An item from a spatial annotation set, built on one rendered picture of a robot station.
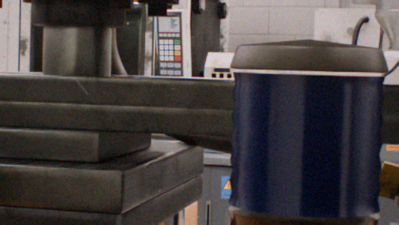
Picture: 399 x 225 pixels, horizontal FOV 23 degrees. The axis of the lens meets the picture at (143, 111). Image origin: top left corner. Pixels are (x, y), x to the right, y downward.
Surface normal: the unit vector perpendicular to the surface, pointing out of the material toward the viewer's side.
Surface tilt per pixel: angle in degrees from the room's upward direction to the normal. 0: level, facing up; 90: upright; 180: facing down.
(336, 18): 90
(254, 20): 90
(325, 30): 90
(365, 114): 76
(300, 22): 90
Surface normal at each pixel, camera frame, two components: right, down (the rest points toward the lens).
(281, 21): -0.33, 0.04
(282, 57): -0.45, -0.29
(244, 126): -0.88, 0.24
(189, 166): 0.96, 0.04
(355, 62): 0.41, -0.26
